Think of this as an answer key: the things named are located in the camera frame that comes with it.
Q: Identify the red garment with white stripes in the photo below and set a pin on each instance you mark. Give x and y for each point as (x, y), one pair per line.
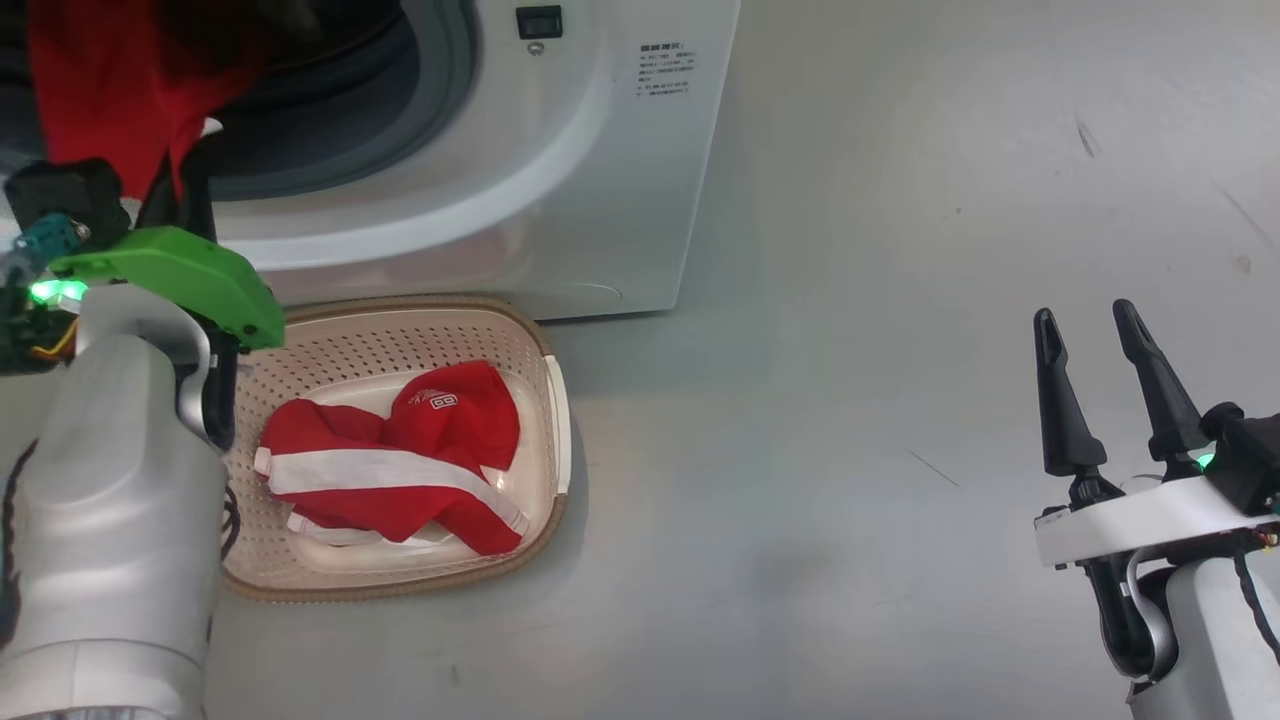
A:
(450, 420)

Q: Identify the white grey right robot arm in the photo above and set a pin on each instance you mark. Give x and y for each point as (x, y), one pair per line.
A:
(1210, 640)

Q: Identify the cream perforated laundry basket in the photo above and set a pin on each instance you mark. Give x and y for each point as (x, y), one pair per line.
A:
(330, 340)

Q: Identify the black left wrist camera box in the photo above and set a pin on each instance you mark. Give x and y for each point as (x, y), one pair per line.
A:
(70, 195)

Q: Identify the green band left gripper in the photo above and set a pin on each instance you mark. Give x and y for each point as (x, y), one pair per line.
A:
(190, 275)

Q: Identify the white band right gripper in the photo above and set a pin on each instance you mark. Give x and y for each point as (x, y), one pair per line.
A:
(1140, 520)

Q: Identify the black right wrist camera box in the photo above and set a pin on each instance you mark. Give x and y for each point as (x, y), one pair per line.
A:
(1250, 460)

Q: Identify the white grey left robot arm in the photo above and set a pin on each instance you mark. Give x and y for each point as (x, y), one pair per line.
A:
(110, 500)

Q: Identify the white washing machine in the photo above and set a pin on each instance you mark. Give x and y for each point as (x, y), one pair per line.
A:
(560, 200)

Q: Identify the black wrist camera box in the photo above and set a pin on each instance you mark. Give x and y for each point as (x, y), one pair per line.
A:
(70, 195)
(1250, 460)

